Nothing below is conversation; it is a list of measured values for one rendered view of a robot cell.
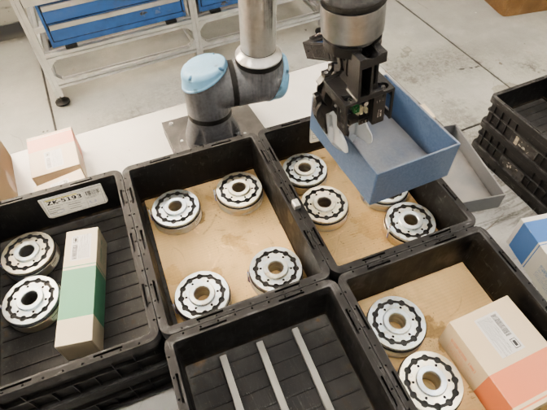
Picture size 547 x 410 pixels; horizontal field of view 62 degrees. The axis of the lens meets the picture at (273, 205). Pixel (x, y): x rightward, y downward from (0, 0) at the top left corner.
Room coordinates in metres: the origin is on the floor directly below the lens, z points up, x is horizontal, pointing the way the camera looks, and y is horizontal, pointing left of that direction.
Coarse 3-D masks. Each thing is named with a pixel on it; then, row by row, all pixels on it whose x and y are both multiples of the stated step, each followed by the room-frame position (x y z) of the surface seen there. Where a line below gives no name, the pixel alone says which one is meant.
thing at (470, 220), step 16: (272, 128) 0.78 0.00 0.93; (288, 128) 0.78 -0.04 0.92; (272, 160) 0.68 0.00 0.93; (288, 192) 0.59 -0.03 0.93; (448, 192) 0.57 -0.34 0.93; (304, 208) 0.54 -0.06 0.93; (464, 208) 0.53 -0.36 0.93; (464, 224) 0.49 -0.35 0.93; (320, 240) 0.47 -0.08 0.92; (416, 240) 0.46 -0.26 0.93; (432, 240) 0.46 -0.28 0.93; (368, 256) 0.43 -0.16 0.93; (384, 256) 0.43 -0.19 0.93; (336, 272) 0.40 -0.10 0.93
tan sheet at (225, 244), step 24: (192, 192) 0.68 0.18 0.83; (264, 192) 0.67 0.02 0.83; (216, 216) 0.61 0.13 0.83; (240, 216) 0.61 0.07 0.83; (264, 216) 0.60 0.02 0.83; (168, 240) 0.55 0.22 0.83; (192, 240) 0.55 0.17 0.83; (216, 240) 0.55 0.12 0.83; (240, 240) 0.54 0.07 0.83; (264, 240) 0.54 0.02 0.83; (288, 240) 0.54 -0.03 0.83; (168, 264) 0.49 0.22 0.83; (192, 264) 0.49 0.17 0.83; (216, 264) 0.49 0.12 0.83; (240, 264) 0.49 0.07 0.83; (168, 288) 0.44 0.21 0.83; (240, 288) 0.43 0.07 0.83
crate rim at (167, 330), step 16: (208, 144) 0.73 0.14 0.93; (224, 144) 0.73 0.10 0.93; (256, 144) 0.73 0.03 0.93; (160, 160) 0.69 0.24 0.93; (128, 176) 0.65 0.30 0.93; (272, 176) 0.63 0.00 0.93; (128, 192) 0.60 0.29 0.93; (288, 208) 0.55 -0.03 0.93; (304, 224) 0.51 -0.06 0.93; (144, 240) 0.48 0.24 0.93; (304, 240) 0.47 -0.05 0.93; (144, 256) 0.45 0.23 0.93; (320, 256) 0.43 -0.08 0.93; (288, 288) 0.37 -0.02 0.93; (160, 304) 0.35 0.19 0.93; (240, 304) 0.35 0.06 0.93; (160, 320) 0.32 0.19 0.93; (192, 320) 0.32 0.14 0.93; (208, 320) 0.32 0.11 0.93
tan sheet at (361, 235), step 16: (336, 176) 0.72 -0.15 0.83; (352, 192) 0.66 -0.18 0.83; (352, 208) 0.62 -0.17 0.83; (368, 208) 0.62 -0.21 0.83; (352, 224) 0.58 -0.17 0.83; (368, 224) 0.57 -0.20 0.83; (336, 240) 0.54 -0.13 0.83; (352, 240) 0.53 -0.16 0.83; (368, 240) 0.53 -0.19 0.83; (384, 240) 0.53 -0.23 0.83; (336, 256) 0.50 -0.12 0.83; (352, 256) 0.49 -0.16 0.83
